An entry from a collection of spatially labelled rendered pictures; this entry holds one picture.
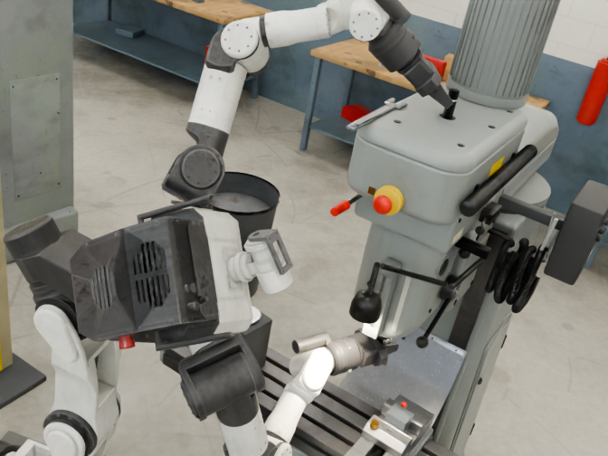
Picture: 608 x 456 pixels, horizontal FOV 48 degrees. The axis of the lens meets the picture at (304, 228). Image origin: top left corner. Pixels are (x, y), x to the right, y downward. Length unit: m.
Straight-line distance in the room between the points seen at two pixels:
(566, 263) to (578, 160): 4.16
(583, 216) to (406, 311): 0.48
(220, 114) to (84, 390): 0.73
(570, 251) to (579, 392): 2.39
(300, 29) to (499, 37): 0.47
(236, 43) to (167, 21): 6.34
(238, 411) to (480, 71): 0.94
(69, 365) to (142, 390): 1.76
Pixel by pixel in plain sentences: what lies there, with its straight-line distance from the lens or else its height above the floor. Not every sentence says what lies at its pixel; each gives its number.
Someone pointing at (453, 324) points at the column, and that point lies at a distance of 2.20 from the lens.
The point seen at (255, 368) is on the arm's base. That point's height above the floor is 1.46.
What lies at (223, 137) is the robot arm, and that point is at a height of 1.81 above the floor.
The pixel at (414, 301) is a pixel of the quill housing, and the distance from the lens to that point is 1.66.
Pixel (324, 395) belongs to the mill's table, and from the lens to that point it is 2.15.
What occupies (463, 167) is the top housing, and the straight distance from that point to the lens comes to 1.36.
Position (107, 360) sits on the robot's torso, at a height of 1.19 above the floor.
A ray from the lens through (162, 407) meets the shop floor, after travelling 3.32.
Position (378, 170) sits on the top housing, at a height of 1.81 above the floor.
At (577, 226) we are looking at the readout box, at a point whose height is 1.67.
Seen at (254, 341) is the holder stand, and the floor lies 1.05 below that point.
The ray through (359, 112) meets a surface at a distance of 6.15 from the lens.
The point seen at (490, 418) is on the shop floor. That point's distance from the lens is 3.70.
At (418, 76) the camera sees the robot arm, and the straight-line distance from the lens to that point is 1.47.
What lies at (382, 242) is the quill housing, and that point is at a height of 1.58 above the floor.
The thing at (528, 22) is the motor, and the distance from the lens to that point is 1.67.
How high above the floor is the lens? 2.38
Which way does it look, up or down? 30 degrees down
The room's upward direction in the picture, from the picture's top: 11 degrees clockwise
